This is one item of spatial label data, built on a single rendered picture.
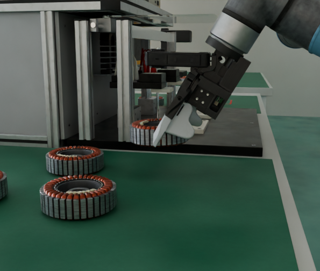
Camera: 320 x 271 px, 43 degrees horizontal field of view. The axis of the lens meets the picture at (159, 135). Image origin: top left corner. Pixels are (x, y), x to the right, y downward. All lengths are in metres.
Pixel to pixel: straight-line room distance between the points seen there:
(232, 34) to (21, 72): 0.56
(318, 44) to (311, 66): 5.80
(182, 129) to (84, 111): 0.37
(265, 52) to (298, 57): 0.47
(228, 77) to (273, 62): 5.75
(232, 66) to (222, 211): 0.25
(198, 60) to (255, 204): 0.26
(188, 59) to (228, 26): 0.09
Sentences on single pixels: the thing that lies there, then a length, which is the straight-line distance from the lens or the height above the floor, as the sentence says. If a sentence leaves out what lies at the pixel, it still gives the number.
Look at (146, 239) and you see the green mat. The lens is 0.53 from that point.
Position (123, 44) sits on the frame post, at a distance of 0.96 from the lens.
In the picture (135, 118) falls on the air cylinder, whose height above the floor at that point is 0.80.
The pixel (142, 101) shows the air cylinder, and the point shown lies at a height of 0.82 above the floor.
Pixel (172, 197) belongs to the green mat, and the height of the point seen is 0.75.
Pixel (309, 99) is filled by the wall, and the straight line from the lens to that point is 6.55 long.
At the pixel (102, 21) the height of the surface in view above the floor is 1.05.
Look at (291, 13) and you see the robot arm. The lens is 0.70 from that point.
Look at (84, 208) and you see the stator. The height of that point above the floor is 0.77.
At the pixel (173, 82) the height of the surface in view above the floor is 0.88.
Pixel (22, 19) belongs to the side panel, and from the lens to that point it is 1.05.
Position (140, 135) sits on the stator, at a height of 0.84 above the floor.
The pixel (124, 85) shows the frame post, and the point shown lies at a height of 0.90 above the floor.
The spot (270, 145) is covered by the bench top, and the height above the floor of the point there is 0.75.
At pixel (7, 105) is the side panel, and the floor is 0.85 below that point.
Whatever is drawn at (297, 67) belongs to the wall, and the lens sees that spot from 6.49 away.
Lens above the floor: 0.98
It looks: 12 degrees down
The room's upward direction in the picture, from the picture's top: straight up
